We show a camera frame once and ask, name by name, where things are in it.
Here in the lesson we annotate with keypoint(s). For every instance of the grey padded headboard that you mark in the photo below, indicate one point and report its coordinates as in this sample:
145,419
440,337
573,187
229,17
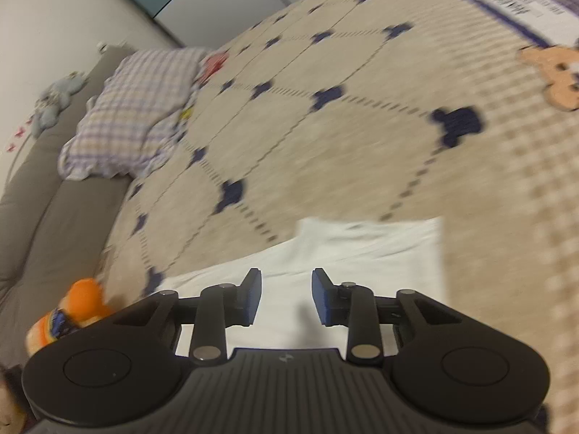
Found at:
45,217

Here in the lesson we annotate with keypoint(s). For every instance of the small yellow object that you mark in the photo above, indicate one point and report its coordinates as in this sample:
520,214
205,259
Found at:
186,113

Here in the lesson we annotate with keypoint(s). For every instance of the beige bear printed blanket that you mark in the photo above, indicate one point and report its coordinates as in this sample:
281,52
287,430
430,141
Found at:
362,153

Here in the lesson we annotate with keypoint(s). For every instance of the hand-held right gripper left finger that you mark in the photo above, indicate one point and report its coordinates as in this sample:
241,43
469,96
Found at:
253,298

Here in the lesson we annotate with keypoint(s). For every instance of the white long-sleeved top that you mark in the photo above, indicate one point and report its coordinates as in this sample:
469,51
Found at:
371,253

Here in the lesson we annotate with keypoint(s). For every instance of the blue plush toy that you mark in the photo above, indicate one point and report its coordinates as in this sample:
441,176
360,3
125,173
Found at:
56,99

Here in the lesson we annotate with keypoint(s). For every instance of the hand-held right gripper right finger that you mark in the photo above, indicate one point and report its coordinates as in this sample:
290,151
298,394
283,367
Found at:
320,300

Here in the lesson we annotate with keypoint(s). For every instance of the pink butterfly wall stickers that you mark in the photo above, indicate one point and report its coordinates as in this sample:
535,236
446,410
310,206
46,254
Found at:
10,148

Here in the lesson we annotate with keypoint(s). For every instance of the orange plush toy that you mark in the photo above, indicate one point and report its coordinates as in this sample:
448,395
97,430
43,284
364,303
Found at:
83,298

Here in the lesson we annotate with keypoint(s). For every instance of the purple plaid pillow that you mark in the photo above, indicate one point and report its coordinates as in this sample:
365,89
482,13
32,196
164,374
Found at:
131,108

